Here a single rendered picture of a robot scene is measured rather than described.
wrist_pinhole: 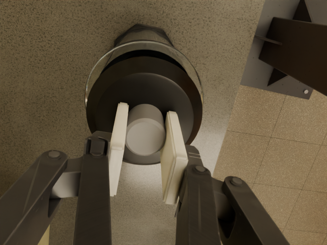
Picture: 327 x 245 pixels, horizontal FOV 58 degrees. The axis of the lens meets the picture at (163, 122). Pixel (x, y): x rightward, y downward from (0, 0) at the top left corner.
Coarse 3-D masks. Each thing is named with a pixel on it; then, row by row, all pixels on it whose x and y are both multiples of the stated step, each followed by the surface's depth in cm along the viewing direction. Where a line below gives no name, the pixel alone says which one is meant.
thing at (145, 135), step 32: (128, 64) 21; (160, 64) 21; (96, 96) 22; (128, 96) 21; (160, 96) 22; (192, 96) 22; (96, 128) 22; (128, 128) 19; (160, 128) 19; (192, 128) 23; (128, 160) 23; (160, 160) 24
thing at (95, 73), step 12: (132, 36) 35; (144, 36) 34; (156, 36) 36; (120, 48) 25; (132, 48) 25; (144, 48) 25; (156, 48) 25; (168, 48) 25; (108, 60) 25; (120, 60) 25; (168, 60) 25; (180, 60) 25; (96, 72) 25; (192, 72) 26; (84, 96) 26
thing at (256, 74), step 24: (288, 0) 133; (312, 0) 134; (264, 24) 137; (288, 24) 120; (312, 24) 103; (264, 48) 138; (288, 48) 117; (312, 48) 101; (264, 72) 146; (288, 72) 113; (312, 72) 98
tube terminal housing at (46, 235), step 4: (48, 228) 59; (48, 232) 59; (44, 236) 56; (48, 236) 60; (40, 240) 53; (44, 240) 57; (48, 240) 60; (40, 244) 54; (44, 244) 57; (48, 244) 61
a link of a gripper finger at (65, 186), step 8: (104, 136) 17; (72, 160) 14; (80, 160) 14; (72, 168) 14; (80, 168) 14; (64, 176) 13; (72, 176) 14; (56, 184) 13; (64, 184) 14; (72, 184) 14; (56, 192) 14; (64, 192) 14; (72, 192) 14
